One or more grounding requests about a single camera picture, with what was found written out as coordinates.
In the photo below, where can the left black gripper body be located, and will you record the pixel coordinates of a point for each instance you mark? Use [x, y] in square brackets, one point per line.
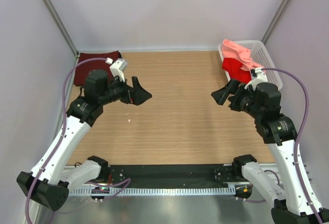
[119, 91]

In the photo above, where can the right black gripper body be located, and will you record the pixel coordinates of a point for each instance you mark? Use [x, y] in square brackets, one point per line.
[244, 99]

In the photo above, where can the dark red t shirt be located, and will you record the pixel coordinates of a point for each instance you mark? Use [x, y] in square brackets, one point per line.
[82, 71]

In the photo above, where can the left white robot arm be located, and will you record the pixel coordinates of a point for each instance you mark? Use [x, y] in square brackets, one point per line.
[47, 183]

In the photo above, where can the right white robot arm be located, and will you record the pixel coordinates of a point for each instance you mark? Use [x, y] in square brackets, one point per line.
[292, 201]

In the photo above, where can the bright red t shirt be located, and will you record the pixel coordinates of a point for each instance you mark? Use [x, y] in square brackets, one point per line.
[234, 68]

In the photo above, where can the pink t shirt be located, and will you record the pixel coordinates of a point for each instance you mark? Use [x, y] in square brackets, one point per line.
[231, 49]

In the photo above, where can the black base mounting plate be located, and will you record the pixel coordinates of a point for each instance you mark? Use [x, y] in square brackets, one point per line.
[180, 176]

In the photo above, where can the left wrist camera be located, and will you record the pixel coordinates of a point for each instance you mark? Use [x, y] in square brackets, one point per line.
[117, 69]

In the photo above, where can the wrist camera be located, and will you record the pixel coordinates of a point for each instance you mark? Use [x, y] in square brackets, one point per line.
[117, 69]
[259, 76]

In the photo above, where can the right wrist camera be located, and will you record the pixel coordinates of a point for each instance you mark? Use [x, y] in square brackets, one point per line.
[259, 76]

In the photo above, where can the white slotted cable duct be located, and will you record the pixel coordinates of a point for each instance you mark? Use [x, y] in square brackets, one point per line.
[89, 190]

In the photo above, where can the right aluminium frame post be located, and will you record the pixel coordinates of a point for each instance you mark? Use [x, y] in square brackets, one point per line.
[283, 6]

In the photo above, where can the aluminium frame post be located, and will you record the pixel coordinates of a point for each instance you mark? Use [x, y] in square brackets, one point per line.
[58, 22]
[283, 6]

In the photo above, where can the left aluminium frame post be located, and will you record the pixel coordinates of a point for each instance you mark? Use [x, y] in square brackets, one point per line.
[58, 22]

